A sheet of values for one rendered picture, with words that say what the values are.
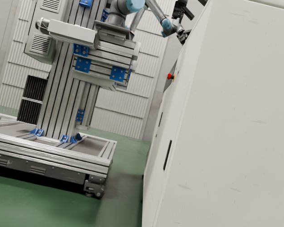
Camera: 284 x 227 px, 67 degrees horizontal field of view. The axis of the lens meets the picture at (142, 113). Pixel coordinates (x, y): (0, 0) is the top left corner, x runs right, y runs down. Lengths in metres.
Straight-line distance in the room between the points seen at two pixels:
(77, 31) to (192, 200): 1.06
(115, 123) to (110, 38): 3.27
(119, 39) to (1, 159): 0.99
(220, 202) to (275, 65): 0.42
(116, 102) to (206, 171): 3.99
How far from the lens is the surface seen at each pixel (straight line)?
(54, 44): 1.66
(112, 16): 1.50
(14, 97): 5.11
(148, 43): 4.77
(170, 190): 0.66
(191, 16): 1.74
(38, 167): 1.40
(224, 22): 0.70
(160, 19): 2.00
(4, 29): 5.49
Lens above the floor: 0.56
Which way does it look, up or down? level
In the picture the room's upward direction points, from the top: 14 degrees clockwise
